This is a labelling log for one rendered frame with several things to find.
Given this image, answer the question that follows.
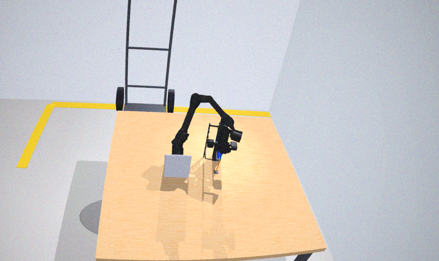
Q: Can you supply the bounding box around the blue and black plug with orange cord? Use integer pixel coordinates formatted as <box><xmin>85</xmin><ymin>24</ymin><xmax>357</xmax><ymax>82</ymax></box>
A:
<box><xmin>216</xmin><ymin>153</ymin><xmax>222</xmax><ymax>171</ymax></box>

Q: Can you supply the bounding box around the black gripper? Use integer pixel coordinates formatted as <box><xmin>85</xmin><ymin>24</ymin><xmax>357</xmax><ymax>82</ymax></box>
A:
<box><xmin>207</xmin><ymin>136</ymin><xmax>237</xmax><ymax>154</ymax></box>

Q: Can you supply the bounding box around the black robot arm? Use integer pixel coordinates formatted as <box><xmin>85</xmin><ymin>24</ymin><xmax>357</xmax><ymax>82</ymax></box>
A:
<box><xmin>171</xmin><ymin>93</ymin><xmax>243</xmax><ymax>155</ymax></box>

